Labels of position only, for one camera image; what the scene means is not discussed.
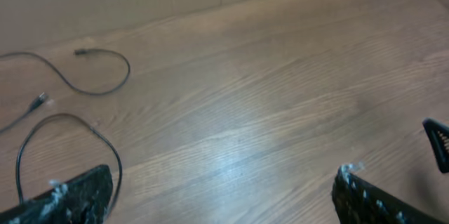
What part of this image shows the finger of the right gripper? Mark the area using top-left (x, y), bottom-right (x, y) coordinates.
top-left (422, 118), bottom-right (448, 173)

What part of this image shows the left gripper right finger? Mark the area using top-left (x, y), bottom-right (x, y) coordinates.
top-left (331, 164), bottom-right (443, 224)

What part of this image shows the short black usb cable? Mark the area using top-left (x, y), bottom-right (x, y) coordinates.
top-left (0, 48), bottom-right (131, 136)

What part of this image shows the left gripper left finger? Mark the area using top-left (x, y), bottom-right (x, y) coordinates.
top-left (1, 164), bottom-right (113, 224)

